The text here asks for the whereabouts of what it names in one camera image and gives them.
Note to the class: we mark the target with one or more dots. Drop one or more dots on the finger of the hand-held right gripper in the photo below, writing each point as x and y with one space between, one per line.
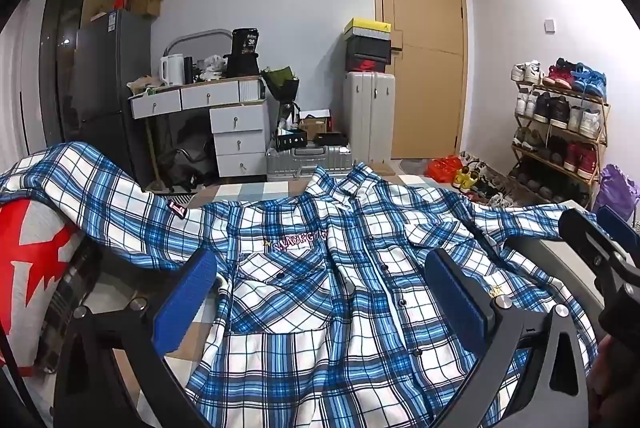
585 230
620 228

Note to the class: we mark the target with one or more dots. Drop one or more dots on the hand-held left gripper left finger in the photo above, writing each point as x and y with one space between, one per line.
184 303

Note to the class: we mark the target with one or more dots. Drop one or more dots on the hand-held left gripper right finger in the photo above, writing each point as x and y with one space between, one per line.
460 303

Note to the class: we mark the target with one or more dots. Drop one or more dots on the blue white plaid shirt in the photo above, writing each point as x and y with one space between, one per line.
350 283

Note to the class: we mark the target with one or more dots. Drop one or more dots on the person's right hand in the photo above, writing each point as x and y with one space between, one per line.
601 378

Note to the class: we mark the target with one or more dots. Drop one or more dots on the purple bag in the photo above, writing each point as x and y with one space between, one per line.
617 193

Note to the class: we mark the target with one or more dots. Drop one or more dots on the wooden shoe rack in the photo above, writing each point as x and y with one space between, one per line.
602 127

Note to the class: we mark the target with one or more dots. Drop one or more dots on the orange plastic bag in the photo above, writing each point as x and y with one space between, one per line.
442 168

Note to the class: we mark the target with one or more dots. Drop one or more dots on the grey door mat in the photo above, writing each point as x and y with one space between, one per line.
412 165

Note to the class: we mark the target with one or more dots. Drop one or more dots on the black duffel bag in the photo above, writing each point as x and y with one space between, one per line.
187 152

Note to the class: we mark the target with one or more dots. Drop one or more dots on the grey garment with red print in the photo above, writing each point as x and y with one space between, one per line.
35 258

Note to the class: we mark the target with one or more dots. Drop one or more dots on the white desk with drawers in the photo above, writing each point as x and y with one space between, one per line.
235 122

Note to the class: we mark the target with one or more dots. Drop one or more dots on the silver ribbed suitcase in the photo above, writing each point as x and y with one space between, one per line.
310 162

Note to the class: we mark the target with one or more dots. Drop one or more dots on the black printed box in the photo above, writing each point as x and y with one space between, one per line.
290 141

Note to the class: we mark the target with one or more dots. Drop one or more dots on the white upright suitcase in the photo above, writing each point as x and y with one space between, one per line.
367 117

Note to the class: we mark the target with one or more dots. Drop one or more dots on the flat black tray box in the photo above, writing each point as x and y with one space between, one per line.
330 139

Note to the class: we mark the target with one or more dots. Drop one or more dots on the dark grey refrigerator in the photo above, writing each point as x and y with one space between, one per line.
110 97

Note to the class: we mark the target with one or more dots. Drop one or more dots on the small brown cardboard box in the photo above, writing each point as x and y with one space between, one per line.
315 125

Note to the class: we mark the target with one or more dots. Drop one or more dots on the tan wooden door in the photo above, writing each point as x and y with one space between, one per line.
430 57

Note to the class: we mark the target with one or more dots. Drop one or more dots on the black thermos bottle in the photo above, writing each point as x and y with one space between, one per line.
188 70

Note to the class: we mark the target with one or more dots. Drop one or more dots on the white electric kettle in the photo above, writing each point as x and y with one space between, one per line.
171 70

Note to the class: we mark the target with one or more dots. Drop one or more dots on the white clutter on desk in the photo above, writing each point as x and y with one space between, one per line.
212 67

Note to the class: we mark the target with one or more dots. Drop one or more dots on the dark green wrapped bouquet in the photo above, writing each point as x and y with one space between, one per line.
282 82

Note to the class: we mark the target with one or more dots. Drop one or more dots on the red shoe box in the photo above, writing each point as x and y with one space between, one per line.
367 66

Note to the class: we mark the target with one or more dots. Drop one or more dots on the arched mirror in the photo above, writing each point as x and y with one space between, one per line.
200 38

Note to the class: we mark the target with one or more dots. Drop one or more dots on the dark glossy wardrobe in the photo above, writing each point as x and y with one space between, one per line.
62 57

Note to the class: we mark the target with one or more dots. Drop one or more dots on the yellow shoe box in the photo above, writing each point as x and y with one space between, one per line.
367 27

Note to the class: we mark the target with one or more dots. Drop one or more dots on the open cardboard box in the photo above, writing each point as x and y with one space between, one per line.
146 3

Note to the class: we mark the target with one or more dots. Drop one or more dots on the wall light switch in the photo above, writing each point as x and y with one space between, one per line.
550 25

